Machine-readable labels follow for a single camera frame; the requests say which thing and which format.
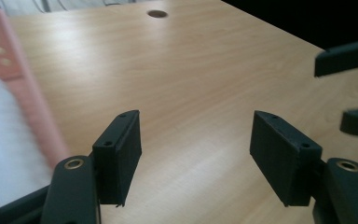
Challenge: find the white cloth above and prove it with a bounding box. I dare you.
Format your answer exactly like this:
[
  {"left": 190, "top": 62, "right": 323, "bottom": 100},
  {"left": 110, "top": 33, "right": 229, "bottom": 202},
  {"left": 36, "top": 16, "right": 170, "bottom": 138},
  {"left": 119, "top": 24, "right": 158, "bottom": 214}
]
[{"left": 0, "top": 74, "right": 54, "bottom": 208}]

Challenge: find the light grey curtain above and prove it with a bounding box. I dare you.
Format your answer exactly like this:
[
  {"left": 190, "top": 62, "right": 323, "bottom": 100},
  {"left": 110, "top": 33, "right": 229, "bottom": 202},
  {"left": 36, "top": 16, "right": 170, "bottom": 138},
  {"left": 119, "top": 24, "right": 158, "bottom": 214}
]
[{"left": 0, "top": 0, "right": 138, "bottom": 16}]

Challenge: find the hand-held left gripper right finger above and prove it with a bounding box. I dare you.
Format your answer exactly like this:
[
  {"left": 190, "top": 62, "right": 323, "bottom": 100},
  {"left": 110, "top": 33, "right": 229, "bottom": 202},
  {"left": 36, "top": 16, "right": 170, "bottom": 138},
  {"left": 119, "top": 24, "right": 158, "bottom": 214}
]
[{"left": 249, "top": 110, "right": 324, "bottom": 207}]

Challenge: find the pink perforated plastic basket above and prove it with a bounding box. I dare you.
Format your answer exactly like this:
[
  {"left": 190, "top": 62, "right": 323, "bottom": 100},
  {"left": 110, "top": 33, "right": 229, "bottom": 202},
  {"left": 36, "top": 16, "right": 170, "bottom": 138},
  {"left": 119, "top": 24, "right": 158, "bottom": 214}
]
[{"left": 0, "top": 7, "right": 72, "bottom": 171}]

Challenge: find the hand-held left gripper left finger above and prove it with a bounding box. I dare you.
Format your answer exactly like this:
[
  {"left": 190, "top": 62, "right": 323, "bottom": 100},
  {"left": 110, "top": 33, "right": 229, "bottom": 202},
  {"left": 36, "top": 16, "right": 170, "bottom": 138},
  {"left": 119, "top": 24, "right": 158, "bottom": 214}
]
[{"left": 91, "top": 109, "right": 143, "bottom": 207}]

